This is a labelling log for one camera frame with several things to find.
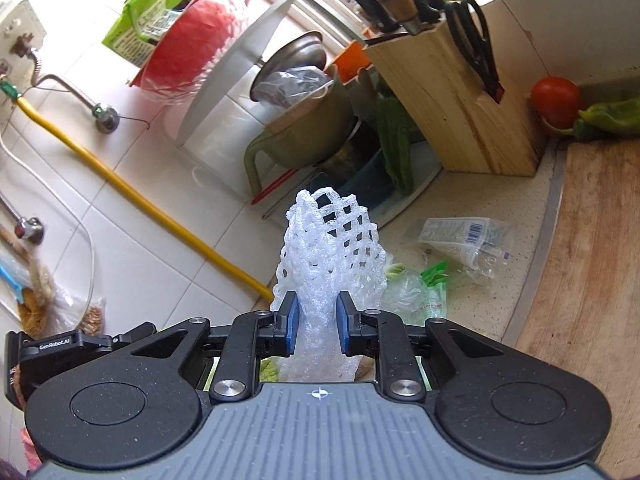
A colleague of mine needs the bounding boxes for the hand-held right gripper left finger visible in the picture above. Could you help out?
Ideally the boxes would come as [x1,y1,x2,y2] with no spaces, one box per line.
[127,290,301,403]

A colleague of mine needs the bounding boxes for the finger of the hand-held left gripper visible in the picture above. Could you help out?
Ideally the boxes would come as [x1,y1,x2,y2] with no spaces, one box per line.
[112,321,157,350]

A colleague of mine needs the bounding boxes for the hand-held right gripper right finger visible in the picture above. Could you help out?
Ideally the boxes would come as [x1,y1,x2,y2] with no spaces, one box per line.
[336,290,508,402]

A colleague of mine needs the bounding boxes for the white foam fruit net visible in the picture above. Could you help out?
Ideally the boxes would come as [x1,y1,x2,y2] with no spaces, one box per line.
[270,186,388,383]

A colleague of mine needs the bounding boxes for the person's left forearm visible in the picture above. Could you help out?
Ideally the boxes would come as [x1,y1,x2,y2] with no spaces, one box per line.
[17,427,43,471]

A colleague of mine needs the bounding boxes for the clear bag of brown grains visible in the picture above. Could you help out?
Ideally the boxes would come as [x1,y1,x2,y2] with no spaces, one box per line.
[50,285,108,336]

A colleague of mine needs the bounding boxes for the bag of yellow dried food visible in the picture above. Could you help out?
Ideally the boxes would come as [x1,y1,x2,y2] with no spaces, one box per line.
[17,260,56,331]

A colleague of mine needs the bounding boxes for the crumpled clear plastic bag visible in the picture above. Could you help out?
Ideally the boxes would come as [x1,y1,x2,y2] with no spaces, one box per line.
[382,266,431,326]

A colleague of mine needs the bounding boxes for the blue brush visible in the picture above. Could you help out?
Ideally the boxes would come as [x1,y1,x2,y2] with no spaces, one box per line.
[0,260,28,306]

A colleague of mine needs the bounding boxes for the yellow pipe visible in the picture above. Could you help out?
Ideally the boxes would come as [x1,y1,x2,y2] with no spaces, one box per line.
[17,97,275,301]

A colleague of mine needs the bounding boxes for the clear printed plastic wrapper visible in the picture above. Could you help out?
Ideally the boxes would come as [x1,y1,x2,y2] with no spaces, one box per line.
[405,216,516,286]

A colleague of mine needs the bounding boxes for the red chopsticks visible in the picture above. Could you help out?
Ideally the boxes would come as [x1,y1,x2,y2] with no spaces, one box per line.
[250,170,296,206]

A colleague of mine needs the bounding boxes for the teal plastic basin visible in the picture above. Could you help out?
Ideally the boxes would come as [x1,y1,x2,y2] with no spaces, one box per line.
[345,150,396,211]

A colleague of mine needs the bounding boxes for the steel pot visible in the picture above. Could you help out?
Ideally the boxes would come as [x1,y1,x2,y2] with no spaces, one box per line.
[320,115,383,186]

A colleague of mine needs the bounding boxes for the green bumpy gourd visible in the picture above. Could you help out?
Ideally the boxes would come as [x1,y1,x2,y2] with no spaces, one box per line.
[375,95,416,196]

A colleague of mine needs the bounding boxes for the green plastic pitcher bowl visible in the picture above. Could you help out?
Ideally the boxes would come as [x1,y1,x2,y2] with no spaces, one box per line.
[243,67,361,201]

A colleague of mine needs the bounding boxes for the white corner rack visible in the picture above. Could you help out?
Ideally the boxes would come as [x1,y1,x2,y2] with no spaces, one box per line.
[165,0,443,226]

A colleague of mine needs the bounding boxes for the crumpled grey plastic bag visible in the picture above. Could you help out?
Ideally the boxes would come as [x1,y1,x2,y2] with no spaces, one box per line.
[257,66,333,110]

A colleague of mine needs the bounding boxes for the wooden cutting board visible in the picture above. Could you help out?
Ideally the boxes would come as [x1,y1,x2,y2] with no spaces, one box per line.
[515,142,640,480]

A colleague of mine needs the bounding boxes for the wooden knife block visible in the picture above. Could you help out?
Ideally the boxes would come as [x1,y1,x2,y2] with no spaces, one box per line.
[362,0,546,178]

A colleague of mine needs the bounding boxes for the orange bowl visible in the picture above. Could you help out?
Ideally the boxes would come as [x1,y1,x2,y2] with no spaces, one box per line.
[330,42,373,81]

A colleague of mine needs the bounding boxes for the steel bowl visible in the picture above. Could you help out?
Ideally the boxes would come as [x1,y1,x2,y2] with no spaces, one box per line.
[249,30,333,111]

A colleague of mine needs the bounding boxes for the black scissors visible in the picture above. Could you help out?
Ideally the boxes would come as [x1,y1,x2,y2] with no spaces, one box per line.
[442,0,503,103]

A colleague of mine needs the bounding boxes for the red plastic basket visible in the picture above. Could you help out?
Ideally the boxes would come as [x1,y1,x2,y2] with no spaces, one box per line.
[127,0,251,108]

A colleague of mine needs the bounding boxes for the red tomato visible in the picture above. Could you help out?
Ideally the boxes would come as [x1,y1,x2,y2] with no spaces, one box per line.
[531,76,582,131]

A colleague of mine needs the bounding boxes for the green food packet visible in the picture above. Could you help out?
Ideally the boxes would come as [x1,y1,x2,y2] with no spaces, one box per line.
[101,0,211,68]

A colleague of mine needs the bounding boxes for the green pepper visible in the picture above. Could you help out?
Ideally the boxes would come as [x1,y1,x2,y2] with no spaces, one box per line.
[572,98,640,141]

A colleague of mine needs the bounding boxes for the steel hose fitting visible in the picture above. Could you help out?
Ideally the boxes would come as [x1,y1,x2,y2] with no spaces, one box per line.
[0,192,46,246]

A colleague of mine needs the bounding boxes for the white cable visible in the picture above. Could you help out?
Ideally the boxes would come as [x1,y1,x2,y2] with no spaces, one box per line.
[0,135,96,311]

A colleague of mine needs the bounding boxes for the steel flexible hose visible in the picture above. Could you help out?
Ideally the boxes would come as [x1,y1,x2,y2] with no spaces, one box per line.
[25,47,121,133]

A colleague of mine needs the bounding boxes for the white wall box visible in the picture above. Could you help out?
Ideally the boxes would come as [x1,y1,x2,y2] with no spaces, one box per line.
[0,0,48,106]

